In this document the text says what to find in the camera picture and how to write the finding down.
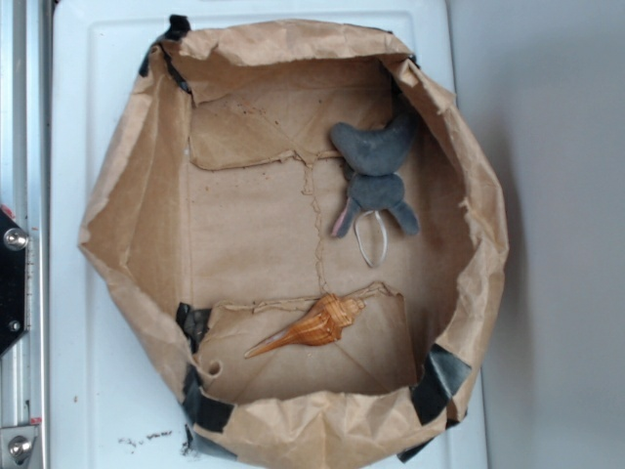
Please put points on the orange spiral sea shell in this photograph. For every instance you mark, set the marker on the orange spiral sea shell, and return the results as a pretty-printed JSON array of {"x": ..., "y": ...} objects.
[{"x": 321, "y": 325}]

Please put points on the black metal bracket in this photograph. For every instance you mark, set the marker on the black metal bracket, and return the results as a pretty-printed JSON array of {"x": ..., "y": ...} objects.
[{"x": 14, "y": 248}]

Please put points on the white plastic table board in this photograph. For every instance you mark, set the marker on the white plastic table board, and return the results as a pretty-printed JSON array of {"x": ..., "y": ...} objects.
[{"x": 108, "y": 407}]

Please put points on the aluminium frame rail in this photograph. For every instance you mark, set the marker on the aluminium frame rail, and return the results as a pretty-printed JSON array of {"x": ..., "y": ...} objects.
[{"x": 26, "y": 40}]

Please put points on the brown paper bag tray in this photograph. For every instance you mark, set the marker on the brown paper bag tray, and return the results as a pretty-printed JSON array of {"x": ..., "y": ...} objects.
[{"x": 211, "y": 224}]

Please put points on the grey plush bunny toy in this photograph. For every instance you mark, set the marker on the grey plush bunny toy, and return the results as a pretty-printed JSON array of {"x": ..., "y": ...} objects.
[{"x": 373, "y": 158}]

